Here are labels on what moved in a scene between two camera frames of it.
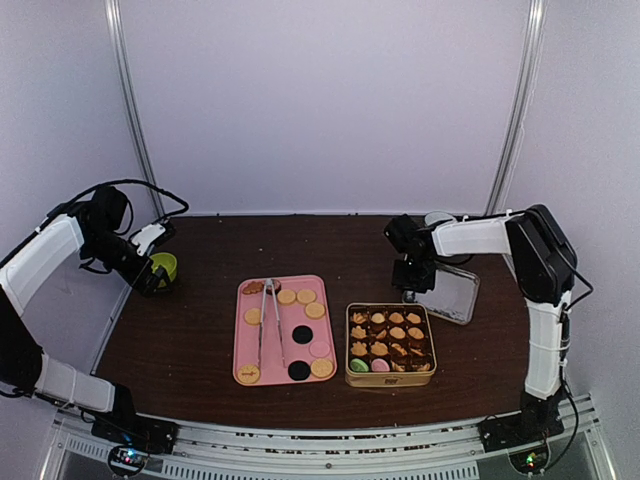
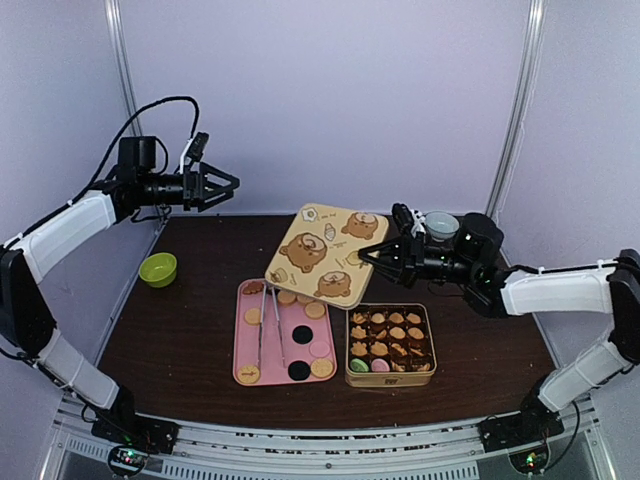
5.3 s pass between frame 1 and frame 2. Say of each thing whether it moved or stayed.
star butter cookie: stayed
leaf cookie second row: stayed
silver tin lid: moved
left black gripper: moved
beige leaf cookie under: stayed
